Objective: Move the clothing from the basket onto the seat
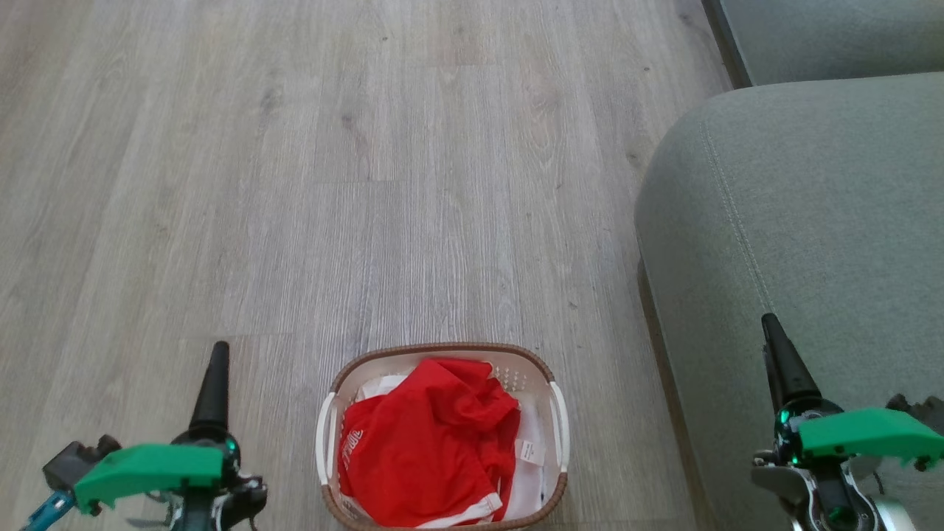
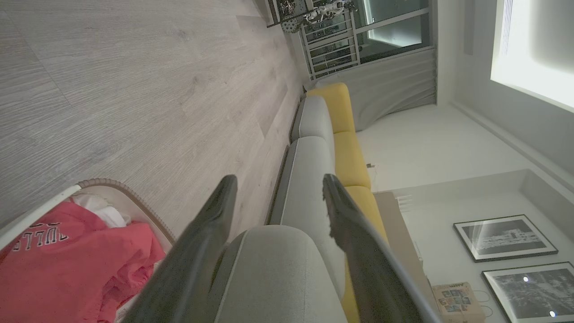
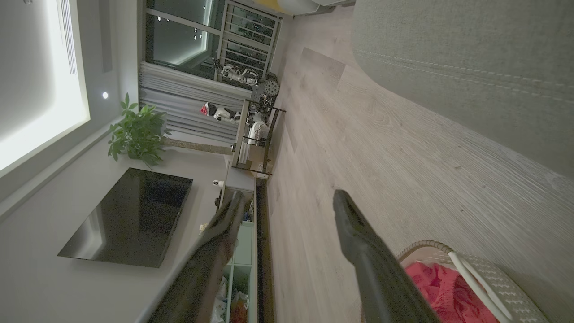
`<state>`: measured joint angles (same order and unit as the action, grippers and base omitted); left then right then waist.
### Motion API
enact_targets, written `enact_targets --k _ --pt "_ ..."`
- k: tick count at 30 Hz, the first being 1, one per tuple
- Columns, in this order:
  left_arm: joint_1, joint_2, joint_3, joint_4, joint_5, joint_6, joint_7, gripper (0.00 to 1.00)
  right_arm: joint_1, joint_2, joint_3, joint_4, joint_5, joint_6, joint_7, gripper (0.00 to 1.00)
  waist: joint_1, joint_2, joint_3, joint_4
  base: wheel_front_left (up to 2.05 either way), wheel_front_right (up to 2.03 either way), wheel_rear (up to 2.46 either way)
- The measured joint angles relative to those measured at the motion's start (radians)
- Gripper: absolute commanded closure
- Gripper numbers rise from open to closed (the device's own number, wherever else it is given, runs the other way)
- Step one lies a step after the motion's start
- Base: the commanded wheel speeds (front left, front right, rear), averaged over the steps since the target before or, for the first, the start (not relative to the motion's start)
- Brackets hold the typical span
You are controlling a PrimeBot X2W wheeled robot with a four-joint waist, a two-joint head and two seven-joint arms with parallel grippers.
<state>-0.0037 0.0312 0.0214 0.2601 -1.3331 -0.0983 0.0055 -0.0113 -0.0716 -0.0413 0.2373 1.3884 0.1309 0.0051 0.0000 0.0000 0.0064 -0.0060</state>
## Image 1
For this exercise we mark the grey fabric sofa seat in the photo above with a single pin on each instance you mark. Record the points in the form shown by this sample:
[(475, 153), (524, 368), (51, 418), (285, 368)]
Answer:
[(811, 221)]

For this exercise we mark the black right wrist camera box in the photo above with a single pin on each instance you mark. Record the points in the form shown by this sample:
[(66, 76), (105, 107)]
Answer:
[(918, 411)]

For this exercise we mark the blue left camera connector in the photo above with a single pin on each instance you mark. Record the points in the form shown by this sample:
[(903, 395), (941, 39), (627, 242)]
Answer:
[(48, 510)]

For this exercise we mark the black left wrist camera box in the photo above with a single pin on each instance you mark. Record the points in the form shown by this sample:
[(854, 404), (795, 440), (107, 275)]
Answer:
[(74, 463)]

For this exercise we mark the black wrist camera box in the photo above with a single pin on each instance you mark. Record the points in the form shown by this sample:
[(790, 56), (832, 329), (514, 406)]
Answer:
[(918, 411), (74, 463)]

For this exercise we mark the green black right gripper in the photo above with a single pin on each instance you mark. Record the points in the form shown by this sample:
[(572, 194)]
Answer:
[(870, 435)]

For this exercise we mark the white laundry basket brown rim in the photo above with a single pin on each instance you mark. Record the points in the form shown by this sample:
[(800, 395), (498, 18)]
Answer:
[(518, 376)]

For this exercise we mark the red garment white stripes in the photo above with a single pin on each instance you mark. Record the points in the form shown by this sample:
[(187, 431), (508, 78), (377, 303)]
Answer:
[(398, 472)]

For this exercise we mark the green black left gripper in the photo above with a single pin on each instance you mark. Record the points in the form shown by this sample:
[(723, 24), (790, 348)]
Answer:
[(147, 470)]

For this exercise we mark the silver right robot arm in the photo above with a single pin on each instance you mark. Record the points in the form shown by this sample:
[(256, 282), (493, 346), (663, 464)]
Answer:
[(826, 501)]

